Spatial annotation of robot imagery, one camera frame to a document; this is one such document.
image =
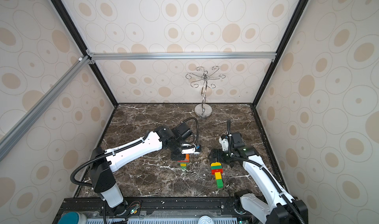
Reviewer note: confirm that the horizontal aluminium rail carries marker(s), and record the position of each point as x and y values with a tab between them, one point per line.
183	56

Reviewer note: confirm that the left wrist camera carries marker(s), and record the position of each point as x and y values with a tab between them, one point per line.
190	149

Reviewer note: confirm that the chrome hook stand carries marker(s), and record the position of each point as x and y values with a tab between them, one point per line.
204	110

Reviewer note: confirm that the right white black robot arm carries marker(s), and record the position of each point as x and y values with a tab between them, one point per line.
278	205

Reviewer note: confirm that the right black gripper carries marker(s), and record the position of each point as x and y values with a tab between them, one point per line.
215	156

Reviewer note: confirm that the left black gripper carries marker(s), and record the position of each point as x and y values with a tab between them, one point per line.
179	157

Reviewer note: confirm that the teal white round object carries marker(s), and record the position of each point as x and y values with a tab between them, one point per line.
73	218

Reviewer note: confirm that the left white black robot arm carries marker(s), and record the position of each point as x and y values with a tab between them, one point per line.
98	172

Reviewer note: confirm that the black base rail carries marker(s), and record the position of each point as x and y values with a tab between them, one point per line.
157	210

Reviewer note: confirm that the yellow square lego back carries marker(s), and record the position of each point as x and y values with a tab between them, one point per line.
215	164

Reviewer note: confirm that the green long lego back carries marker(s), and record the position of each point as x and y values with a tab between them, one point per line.
216	167

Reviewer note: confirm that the left slanted aluminium rail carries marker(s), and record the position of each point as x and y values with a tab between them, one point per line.
27	121

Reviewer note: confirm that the green square lego front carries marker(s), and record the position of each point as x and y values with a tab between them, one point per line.
220	183

